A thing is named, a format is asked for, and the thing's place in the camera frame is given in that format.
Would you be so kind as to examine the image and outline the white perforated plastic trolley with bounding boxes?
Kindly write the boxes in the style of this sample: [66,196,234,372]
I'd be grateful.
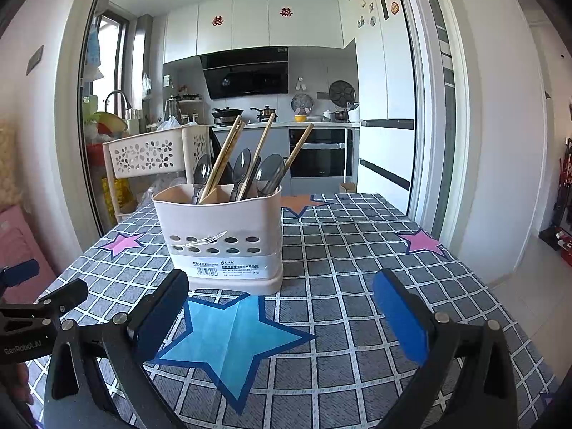
[103,125,213,226]

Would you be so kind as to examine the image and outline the group of fridge magnets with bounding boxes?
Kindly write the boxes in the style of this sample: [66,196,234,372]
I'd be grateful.
[356,0,400,30]

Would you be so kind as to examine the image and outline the white wall cabinets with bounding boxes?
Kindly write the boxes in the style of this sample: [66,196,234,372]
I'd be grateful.
[163,0,345,64]

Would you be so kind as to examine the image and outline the hanging blue towel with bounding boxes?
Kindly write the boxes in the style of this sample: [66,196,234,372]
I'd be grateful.
[87,27,101,81]

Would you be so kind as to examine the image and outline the clear grey spoon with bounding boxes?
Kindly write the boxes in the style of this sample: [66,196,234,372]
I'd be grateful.
[191,154,213,205]

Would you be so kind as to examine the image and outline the grey wall switch panel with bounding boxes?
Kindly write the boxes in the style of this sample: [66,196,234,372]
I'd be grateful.
[25,45,44,76]

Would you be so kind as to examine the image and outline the black built-in oven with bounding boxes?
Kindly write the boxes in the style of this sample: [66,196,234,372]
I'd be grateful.
[288,127,348,178]

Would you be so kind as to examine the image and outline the red basin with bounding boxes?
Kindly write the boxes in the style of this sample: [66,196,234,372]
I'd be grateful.
[87,143,110,166]

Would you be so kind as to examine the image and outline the grey checkered star tablecloth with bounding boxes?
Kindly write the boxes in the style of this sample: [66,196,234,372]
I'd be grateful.
[33,192,559,429]

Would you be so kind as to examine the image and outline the white plastic utensil holder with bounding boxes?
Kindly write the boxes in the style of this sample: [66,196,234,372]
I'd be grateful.
[152,183,285,296]

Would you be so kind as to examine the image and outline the pink folding chair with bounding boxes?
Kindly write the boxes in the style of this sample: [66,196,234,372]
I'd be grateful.
[0,206,56,305]

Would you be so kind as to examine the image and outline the black wok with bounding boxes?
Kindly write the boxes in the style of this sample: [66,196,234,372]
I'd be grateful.
[211,107,245,126]

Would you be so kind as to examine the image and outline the teal spoon with black handle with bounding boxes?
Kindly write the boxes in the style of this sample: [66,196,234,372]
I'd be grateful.
[229,147,252,203]
[255,153,287,197]

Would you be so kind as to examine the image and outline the black range hood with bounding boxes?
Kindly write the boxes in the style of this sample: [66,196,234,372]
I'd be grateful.
[199,46,289,100]

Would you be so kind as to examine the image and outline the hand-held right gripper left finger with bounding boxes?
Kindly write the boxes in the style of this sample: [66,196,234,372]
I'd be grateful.
[45,268,191,402]

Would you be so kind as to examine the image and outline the kitchen faucet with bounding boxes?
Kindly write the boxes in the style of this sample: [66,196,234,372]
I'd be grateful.
[105,90,132,119]

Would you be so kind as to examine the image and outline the yellow packet in trolley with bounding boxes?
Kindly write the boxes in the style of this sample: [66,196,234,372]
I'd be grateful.
[102,178,135,213]

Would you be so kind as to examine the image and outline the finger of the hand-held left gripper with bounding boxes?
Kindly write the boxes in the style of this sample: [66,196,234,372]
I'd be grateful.
[0,278,89,329]
[0,258,41,287]

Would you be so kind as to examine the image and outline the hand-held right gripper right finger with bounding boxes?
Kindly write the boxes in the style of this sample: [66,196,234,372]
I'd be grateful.
[372,268,521,408]

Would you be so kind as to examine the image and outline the round black wall tray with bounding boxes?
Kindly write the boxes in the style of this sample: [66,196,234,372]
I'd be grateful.
[328,80,357,105]

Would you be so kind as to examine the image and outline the white refrigerator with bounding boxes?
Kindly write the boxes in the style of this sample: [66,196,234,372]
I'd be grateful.
[349,0,416,208]

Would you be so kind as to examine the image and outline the red and black clutter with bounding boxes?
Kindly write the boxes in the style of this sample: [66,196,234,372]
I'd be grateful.
[538,136,572,269]

